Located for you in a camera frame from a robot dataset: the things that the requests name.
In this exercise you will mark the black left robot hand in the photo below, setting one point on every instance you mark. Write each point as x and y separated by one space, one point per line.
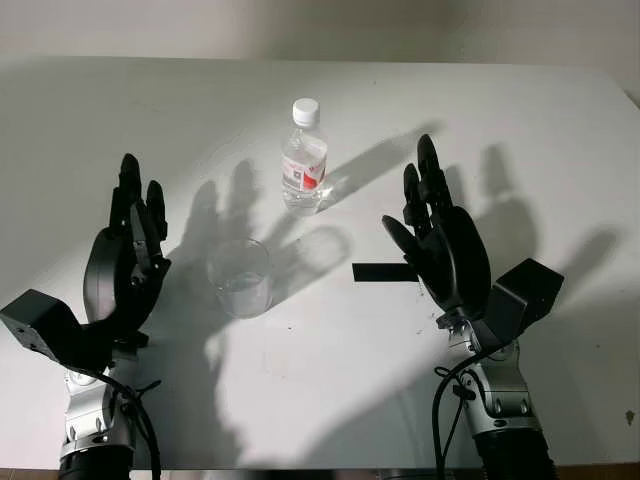
107 280

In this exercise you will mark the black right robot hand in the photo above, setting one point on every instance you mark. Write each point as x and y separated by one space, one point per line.
457 260

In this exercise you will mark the clear plastic water bottle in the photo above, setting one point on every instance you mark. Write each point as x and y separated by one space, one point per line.
302 170

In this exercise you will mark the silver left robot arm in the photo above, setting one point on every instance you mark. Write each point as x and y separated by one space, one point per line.
92 415

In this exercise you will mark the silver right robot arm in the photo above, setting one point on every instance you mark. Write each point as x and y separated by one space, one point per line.
500 400

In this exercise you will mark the clear glass cup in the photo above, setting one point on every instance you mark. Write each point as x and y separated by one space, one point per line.
240 280

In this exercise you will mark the black tape strip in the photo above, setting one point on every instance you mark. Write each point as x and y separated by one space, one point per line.
380 272

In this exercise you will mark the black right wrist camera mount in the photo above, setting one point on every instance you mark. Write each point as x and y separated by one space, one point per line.
525 290

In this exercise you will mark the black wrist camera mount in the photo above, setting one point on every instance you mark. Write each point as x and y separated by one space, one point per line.
525 290
40 325

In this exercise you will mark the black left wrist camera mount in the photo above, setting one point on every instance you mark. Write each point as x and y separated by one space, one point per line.
40 325

